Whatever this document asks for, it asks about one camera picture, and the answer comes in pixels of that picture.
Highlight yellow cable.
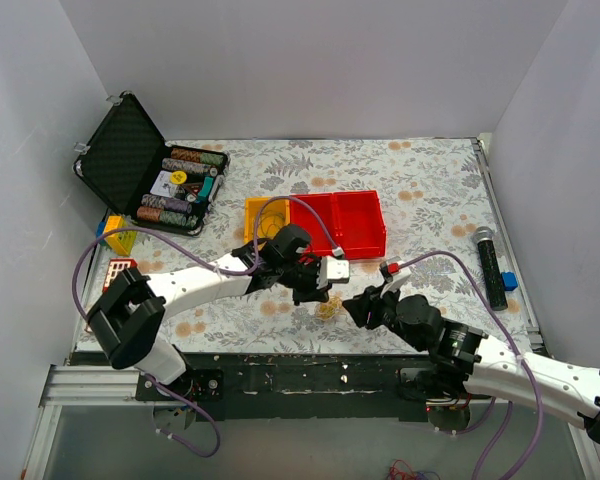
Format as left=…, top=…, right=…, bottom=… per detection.
left=313, top=294, right=345, bottom=322

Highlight yellow plastic bin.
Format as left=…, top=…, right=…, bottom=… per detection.
left=243, top=197, right=290, bottom=243

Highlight red double plastic bin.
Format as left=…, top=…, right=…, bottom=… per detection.
left=289, top=190, right=387, bottom=260

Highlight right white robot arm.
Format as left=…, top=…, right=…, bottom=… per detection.
left=343, top=287, right=600, bottom=445

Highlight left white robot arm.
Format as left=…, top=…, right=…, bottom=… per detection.
left=84, top=224, right=344, bottom=400

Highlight floral table mat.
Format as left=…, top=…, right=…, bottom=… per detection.
left=77, top=138, right=536, bottom=355

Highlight small blue block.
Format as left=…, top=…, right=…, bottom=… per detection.
left=501, top=272, right=519, bottom=292

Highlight black microphone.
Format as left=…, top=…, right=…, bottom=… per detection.
left=473, top=226, right=508, bottom=311

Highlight yellow blue toy block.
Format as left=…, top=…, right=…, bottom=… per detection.
left=96, top=215, right=137, bottom=257

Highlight black poker chip case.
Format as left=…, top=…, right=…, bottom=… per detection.
left=73, top=91, right=230, bottom=237

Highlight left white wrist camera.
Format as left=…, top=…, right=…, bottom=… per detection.
left=317, top=256, right=350, bottom=288

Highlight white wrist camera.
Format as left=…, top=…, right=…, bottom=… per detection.
left=317, top=256, right=350, bottom=288
left=379, top=257, right=411, bottom=297

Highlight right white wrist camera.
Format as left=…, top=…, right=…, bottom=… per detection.
left=379, top=257, right=411, bottom=297

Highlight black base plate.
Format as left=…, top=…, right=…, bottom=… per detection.
left=134, top=352, right=496, bottom=424

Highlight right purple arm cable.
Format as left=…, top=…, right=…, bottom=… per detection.
left=394, top=250, right=545, bottom=480

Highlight red blue loose wires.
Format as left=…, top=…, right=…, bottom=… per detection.
left=387, top=458, right=441, bottom=480

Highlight aluminium frame rail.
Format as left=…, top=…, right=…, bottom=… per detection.
left=22, top=367, right=141, bottom=471

